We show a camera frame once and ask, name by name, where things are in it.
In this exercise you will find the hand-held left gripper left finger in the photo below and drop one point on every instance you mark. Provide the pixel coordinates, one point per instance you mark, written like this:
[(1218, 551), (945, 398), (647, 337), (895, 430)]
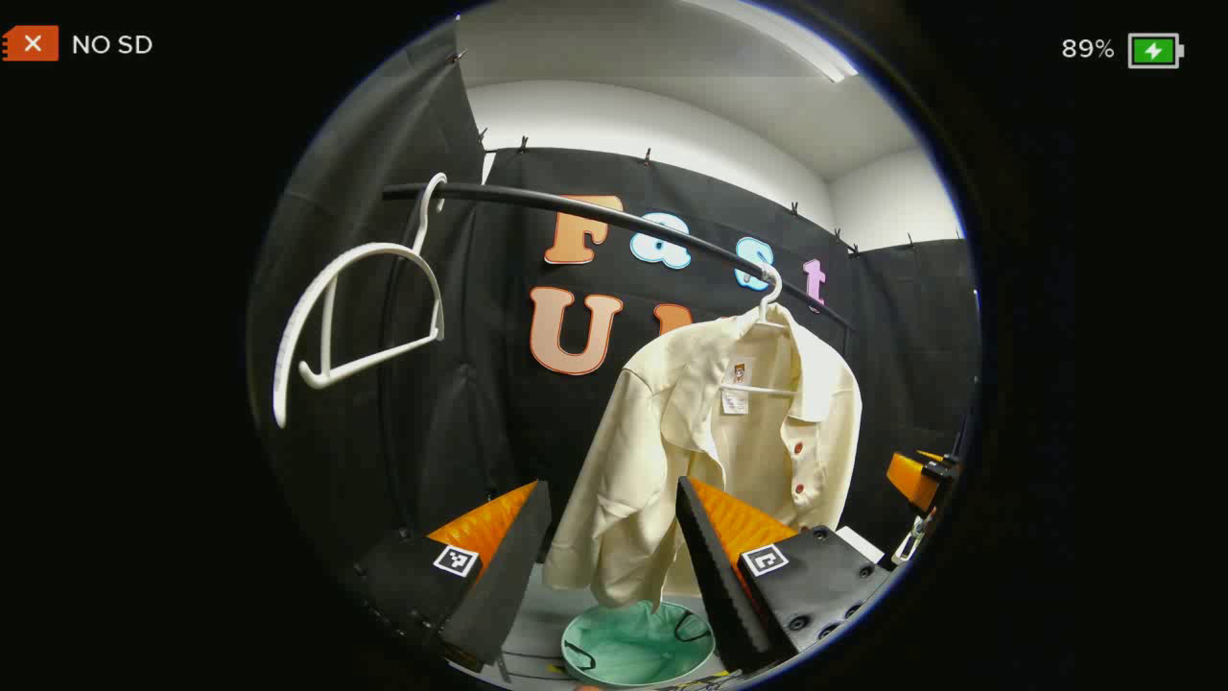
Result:
[(508, 576)]

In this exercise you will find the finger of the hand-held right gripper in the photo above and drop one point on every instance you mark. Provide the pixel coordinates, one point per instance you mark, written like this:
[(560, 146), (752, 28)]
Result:
[(907, 480)]

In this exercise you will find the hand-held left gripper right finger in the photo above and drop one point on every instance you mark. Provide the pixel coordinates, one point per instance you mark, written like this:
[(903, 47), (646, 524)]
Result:
[(720, 585)]

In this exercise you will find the green laundry hamper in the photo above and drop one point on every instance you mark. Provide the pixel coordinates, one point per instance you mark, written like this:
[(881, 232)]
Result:
[(633, 653)]

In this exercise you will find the cream button shirt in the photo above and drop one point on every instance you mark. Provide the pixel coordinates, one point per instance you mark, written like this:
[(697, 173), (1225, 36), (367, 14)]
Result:
[(672, 422)]

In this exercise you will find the white clothes hanger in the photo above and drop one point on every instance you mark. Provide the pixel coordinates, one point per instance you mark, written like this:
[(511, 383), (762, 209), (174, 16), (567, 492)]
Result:
[(374, 359), (758, 390)]

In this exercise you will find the white sheet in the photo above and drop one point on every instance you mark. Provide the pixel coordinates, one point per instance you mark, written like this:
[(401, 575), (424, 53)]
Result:
[(859, 542)]

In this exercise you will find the black backdrop cloth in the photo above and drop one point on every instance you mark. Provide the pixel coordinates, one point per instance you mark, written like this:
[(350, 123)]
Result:
[(480, 403)]

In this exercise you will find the row of black backdrop clips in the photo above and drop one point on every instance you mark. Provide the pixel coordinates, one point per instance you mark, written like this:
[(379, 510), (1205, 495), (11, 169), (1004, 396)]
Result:
[(523, 145)]

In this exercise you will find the black clothes rail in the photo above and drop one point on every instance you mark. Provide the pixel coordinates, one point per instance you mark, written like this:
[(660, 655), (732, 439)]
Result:
[(576, 203)]

